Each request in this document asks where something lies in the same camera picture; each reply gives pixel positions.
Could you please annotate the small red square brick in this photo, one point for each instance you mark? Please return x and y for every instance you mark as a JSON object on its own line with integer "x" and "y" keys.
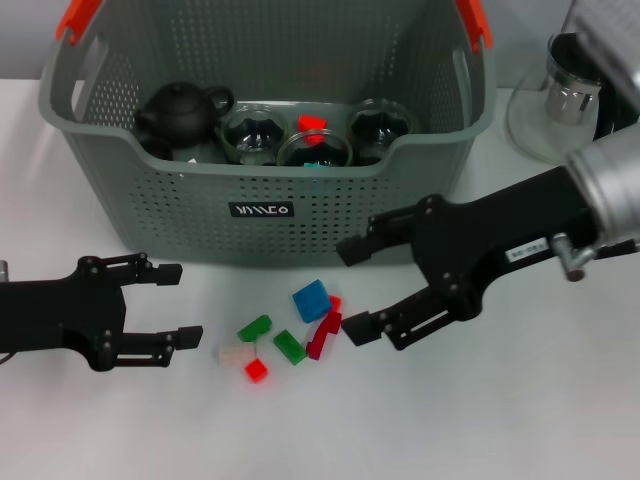
{"x": 256, "y": 370}

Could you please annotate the cyan square brick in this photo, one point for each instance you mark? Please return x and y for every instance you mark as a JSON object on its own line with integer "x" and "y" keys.
{"x": 315, "y": 165}

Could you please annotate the dark red curved brick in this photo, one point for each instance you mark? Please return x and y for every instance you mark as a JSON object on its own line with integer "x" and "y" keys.
{"x": 322, "y": 340}

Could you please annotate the glass teacup black sleeve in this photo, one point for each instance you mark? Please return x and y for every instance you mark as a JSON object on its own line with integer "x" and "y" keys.
{"x": 255, "y": 135}
{"x": 380, "y": 127}
{"x": 320, "y": 150}

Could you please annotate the green rectangular brick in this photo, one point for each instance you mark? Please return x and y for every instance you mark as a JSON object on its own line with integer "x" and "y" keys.
{"x": 290, "y": 346}

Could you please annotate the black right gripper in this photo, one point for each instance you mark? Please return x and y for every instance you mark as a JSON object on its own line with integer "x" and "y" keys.
{"x": 500, "y": 225}

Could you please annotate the small red round brick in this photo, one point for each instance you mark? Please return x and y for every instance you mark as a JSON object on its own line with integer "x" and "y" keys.
{"x": 336, "y": 302}

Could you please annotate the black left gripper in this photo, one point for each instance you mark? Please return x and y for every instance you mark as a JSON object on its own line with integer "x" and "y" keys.
{"x": 60, "y": 310}

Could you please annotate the green arch brick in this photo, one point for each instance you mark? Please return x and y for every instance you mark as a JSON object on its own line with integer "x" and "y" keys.
{"x": 252, "y": 328}

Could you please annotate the silver cylindrical connector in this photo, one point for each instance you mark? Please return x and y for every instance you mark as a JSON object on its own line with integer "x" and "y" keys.
{"x": 570, "y": 257}
{"x": 3, "y": 270}

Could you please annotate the red slope brick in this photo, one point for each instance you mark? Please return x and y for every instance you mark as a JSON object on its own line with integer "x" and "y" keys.
{"x": 311, "y": 122}

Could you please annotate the black clay teapot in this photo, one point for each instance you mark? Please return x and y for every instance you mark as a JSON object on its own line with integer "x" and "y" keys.
{"x": 177, "y": 115}

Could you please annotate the translucent white long brick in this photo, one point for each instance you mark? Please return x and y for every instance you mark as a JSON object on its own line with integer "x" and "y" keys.
{"x": 235, "y": 355}

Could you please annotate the glass pitcher black lid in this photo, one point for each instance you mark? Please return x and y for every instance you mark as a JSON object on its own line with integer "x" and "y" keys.
{"x": 545, "y": 125}

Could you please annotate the grey perforated storage bin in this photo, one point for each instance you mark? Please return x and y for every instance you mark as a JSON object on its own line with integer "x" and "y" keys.
{"x": 200, "y": 225}

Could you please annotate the blue square brick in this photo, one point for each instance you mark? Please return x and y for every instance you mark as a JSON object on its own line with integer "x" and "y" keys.
{"x": 312, "y": 302}

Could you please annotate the small black teacup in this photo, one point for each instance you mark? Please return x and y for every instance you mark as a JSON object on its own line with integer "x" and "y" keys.
{"x": 156, "y": 148}

